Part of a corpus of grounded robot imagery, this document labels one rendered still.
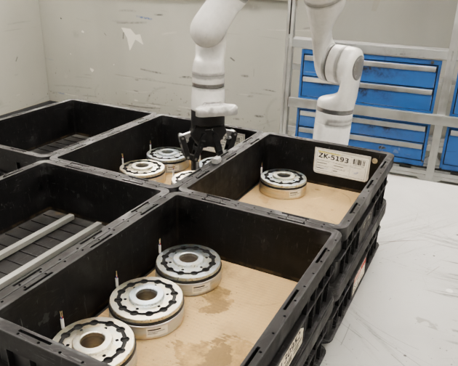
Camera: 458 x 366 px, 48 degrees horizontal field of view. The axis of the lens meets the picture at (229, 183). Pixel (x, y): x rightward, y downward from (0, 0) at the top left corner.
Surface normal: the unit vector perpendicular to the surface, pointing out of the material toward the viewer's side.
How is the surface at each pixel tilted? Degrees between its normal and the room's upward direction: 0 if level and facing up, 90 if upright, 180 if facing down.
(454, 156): 90
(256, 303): 0
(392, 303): 0
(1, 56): 90
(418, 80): 90
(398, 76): 90
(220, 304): 0
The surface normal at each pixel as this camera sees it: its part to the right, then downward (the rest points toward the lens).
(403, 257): 0.03, -0.92
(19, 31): 0.92, 0.18
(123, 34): -0.40, 0.35
